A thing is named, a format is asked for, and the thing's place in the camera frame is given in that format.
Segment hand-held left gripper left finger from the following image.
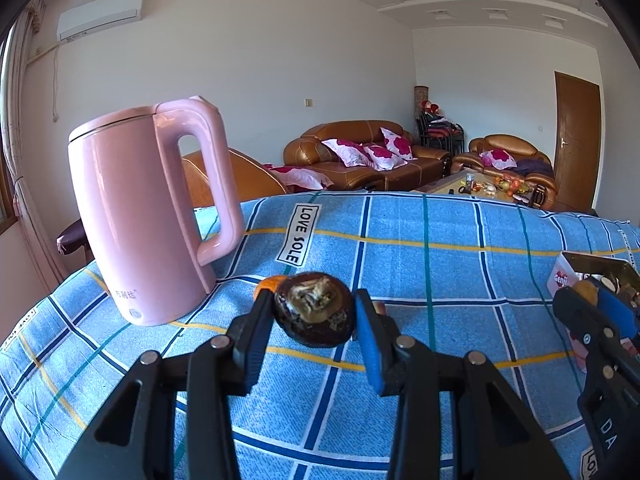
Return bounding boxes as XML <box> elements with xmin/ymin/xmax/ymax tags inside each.
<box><xmin>57</xmin><ymin>287</ymin><xmax>275</xmax><ymax>480</ymax></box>

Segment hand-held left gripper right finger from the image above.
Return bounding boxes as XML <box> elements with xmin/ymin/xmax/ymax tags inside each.
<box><xmin>353</xmin><ymin>288</ymin><xmax>573</xmax><ymax>480</ymax></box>

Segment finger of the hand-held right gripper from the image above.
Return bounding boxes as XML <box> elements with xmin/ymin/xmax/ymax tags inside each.
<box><xmin>597</xmin><ymin>285</ymin><xmax>640</xmax><ymax>356</ymax></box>
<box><xmin>552</xmin><ymin>287</ymin><xmax>624</xmax><ymax>397</ymax></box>

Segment brown kiwi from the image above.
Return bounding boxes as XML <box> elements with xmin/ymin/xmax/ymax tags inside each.
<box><xmin>575</xmin><ymin>280</ymin><xmax>601</xmax><ymax>306</ymax></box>

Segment dark mangosteen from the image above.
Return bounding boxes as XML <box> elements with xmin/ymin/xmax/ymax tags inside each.
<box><xmin>271</xmin><ymin>271</ymin><xmax>357</xmax><ymax>348</ymax></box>

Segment small orange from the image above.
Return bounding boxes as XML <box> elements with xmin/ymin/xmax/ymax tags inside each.
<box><xmin>252</xmin><ymin>275</ymin><xmax>290</xmax><ymax>306</ymax></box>

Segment blue plaid blanket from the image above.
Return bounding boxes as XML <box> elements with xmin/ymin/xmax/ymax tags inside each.
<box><xmin>0</xmin><ymin>191</ymin><xmax>640</xmax><ymax>480</ymax></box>

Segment pile of assorted snacks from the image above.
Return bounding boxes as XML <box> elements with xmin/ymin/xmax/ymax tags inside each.
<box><xmin>475</xmin><ymin>175</ymin><xmax>531</xmax><ymax>198</ymax></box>

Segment purple cloth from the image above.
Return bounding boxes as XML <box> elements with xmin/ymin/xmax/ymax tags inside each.
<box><xmin>515</xmin><ymin>159</ymin><xmax>553</xmax><ymax>177</ymax></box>

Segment brown leather recliner chair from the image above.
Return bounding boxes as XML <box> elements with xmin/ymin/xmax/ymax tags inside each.
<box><xmin>180</xmin><ymin>149</ymin><xmax>290</xmax><ymax>208</ymax></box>

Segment brown wooden door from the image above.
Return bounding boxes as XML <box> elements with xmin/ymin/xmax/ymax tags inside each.
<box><xmin>554</xmin><ymin>71</ymin><xmax>602</xmax><ymax>212</ymax></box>

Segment pink floral pillow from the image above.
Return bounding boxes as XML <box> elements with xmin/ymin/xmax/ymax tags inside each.
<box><xmin>321</xmin><ymin>138</ymin><xmax>373</xmax><ymax>167</ymax></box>
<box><xmin>381</xmin><ymin>127</ymin><xmax>415</xmax><ymax>161</ymax></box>
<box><xmin>262</xmin><ymin>162</ymin><xmax>326</xmax><ymax>192</ymax></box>
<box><xmin>362</xmin><ymin>142</ymin><xmax>408</xmax><ymax>171</ymax></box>
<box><xmin>479</xmin><ymin>149</ymin><xmax>518</xmax><ymax>170</ymax></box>

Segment wooden coffee table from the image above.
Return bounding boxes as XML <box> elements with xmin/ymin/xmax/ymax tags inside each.
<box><xmin>415</xmin><ymin>170</ymin><xmax>533</xmax><ymax>204</ymax></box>

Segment long brown leather sofa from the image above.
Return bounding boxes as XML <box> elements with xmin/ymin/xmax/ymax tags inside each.
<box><xmin>283</xmin><ymin>120</ymin><xmax>453</xmax><ymax>192</ymax></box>

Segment short brown leather sofa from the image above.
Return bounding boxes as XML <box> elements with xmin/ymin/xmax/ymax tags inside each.
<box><xmin>451</xmin><ymin>134</ymin><xmax>560</xmax><ymax>211</ymax></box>

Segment pink electric kettle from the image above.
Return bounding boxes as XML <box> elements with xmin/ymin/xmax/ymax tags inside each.
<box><xmin>67</xmin><ymin>95</ymin><xmax>246</xmax><ymax>326</ymax></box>

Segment dark wooden chair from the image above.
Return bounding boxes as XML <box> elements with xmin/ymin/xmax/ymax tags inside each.
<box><xmin>55</xmin><ymin>219</ymin><xmax>90</xmax><ymax>256</ymax></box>

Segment stacked black chairs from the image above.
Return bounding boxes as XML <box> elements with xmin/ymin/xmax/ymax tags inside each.
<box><xmin>417</xmin><ymin>110</ymin><xmax>466</xmax><ymax>151</ymax></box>

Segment white air conditioner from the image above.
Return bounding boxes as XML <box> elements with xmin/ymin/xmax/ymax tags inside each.
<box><xmin>56</xmin><ymin>0</ymin><xmax>144</xmax><ymax>42</ymax></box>

